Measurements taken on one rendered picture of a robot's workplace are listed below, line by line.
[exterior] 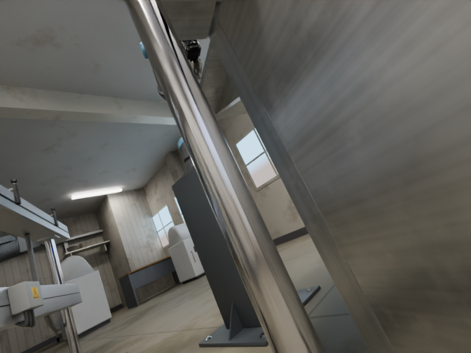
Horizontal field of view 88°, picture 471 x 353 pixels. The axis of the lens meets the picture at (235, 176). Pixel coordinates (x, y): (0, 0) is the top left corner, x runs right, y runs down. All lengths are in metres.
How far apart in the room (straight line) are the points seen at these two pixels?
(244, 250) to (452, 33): 0.28
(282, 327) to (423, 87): 0.28
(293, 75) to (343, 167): 0.17
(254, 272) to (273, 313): 0.04
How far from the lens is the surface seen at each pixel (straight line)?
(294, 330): 0.28
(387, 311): 0.50
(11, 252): 2.00
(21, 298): 1.13
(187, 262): 5.58
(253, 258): 0.27
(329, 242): 0.50
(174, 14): 0.64
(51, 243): 1.82
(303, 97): 0.44
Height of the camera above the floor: 0.38
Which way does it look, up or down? 13 degrees up
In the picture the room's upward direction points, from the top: 25 degrees counter-clockwise
